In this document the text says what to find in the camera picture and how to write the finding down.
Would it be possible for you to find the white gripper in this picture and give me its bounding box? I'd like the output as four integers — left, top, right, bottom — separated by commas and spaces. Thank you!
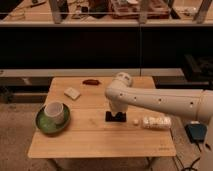
109, 101, 127, 116

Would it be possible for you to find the black eraser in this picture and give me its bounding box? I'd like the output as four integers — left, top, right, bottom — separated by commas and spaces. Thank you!
105, 111, 126, 122

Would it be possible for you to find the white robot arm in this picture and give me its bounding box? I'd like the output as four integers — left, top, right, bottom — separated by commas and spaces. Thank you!
105, 72, 213, 171

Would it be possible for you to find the white sponge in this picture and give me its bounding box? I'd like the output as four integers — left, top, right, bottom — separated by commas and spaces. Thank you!
64, 88, 81, 100

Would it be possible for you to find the clear plastic bottle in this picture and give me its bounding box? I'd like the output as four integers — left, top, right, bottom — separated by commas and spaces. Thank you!
133, 116, 172, 130

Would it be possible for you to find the dark red sausage toy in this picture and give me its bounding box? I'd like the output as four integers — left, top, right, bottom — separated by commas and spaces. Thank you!
82, 79, 100, 85

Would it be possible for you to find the wooden folding table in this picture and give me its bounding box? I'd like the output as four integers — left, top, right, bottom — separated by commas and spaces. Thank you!
28, 77, 176, 158

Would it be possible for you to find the white cup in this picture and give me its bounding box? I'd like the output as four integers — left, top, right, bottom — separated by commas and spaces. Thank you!
44, 102, 64, 124

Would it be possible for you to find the green plate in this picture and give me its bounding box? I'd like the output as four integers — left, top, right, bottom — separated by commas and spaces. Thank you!
35, 104, 71, 135

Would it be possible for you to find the blue foot pedal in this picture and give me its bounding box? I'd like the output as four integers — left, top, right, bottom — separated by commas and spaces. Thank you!
185, 123, 207, 143

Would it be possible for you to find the black box on shelf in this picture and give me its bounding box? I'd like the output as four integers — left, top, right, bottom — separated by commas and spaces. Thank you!
182, 54, 213, 82

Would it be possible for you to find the wooden workbench with clutter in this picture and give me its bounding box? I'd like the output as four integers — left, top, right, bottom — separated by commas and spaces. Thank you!
0, 0, 213, 26

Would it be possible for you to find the black cable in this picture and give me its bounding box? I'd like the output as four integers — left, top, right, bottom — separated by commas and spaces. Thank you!
172, 141, 213, 171

